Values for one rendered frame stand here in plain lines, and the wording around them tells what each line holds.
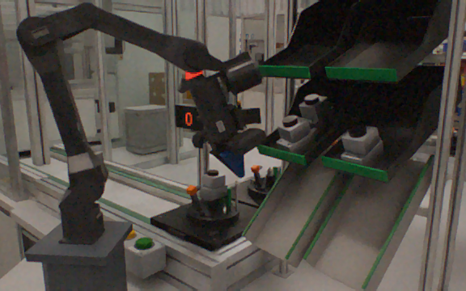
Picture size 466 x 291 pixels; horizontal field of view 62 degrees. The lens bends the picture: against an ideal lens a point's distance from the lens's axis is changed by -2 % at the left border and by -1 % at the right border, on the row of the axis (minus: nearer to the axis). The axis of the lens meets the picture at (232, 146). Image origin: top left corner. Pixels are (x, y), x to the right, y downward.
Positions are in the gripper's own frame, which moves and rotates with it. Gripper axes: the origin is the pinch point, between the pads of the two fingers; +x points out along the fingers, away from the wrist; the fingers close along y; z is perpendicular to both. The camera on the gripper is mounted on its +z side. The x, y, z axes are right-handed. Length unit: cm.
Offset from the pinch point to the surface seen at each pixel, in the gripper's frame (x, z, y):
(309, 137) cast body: 0.5, 12.5, -8.4
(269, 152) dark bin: 1.4, 6.9, -2.0
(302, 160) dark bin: 2.6, 7.4, -10.5
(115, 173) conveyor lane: 12, -5, 87
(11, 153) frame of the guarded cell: -11, -33, 97
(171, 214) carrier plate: 16.1, -7.4, 32.3
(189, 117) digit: -2.7, 13.6, 42.9
